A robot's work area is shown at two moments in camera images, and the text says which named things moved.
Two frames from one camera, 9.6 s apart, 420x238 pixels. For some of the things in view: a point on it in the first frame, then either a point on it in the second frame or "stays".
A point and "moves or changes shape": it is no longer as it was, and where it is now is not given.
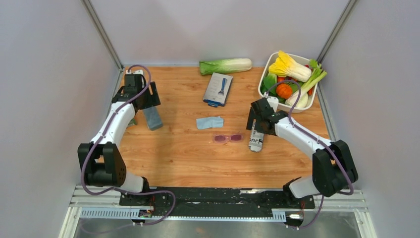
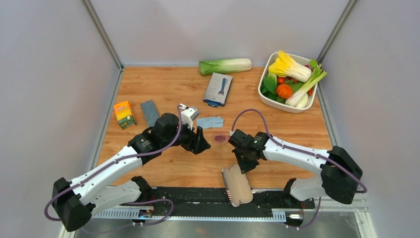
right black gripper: [249, 125] to [244, 167]
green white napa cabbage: [214, 67] stays
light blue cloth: [209, 122] stays
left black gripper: [154, 100] to [196, 143]
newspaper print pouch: [256, 139] moves or changes shape
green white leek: [318, 73] stays
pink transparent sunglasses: [218, 138] stays
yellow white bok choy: [284, 66] stays
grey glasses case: [152, 117] stays
